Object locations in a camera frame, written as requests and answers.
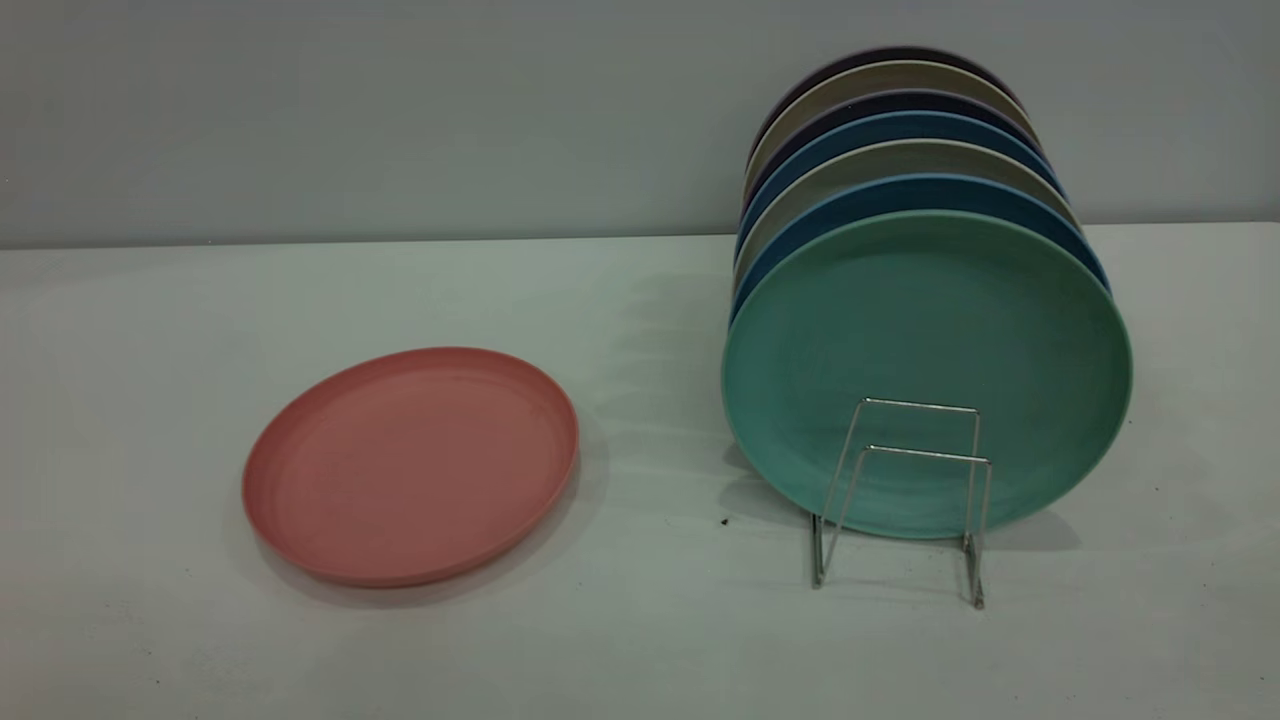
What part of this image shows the blue round plate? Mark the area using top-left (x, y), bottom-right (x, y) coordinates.
top-left (730, 173), bottom-right (1113, 323)
top-left (735, 110), bottom-right (1067, 256)

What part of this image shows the pink round plate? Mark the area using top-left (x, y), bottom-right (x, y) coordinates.
top-left (241, 346), bottom-right (580, 589)

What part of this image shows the beige round plate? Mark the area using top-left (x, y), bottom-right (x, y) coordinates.
top-left (733, 138), bottom-right (1083, 291)

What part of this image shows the navy purple round plate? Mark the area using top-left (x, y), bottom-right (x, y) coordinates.
top-left (741, 89), bottom-right (1044, 216)

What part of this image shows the dark purple round plate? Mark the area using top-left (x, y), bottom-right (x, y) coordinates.
top-left (760, 45), bottom-right (1017, 133)

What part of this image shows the cream round plate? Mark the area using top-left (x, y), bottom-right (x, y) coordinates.
top-left (745, 60), bottom-right (1031, 191)

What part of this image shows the green round plate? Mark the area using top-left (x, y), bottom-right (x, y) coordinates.
top-left (721, 210), bottom-right (1134, 541)

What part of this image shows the silver wire plate rack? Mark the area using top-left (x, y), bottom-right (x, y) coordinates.
top-left (812, 397), bottom-right (993, 609)

